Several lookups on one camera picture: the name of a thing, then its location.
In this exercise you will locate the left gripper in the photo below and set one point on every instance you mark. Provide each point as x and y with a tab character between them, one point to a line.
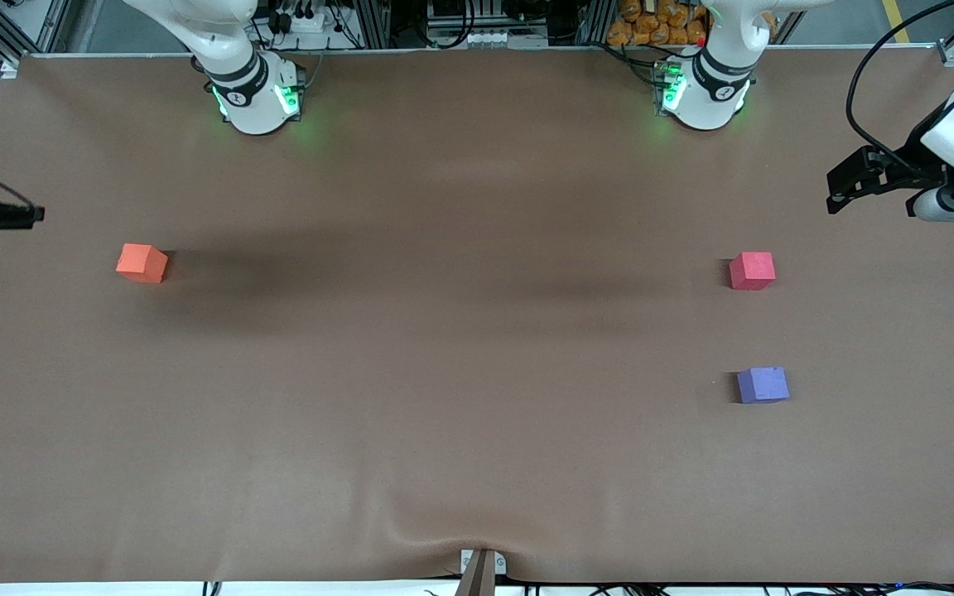
913	162

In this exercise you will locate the orange foam cube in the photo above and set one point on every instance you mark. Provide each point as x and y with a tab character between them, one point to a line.
142	263

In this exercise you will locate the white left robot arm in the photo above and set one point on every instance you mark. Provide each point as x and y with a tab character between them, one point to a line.
713	83

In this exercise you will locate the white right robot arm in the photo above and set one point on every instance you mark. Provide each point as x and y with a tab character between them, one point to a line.
253	91

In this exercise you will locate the red foam cube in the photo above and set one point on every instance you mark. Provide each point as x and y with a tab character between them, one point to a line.
752	271

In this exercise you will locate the purple foam cube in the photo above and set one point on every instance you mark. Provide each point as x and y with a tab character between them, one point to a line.
763	386

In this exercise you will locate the orange snack bags pile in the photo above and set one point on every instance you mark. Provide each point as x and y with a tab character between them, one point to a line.
651	21

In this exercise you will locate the white power strip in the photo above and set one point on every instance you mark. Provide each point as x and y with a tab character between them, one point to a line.
303	21

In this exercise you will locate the white connector strip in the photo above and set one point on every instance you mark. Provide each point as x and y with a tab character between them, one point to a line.
485	38

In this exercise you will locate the brown table mat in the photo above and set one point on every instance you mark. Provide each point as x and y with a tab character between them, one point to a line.
444	372

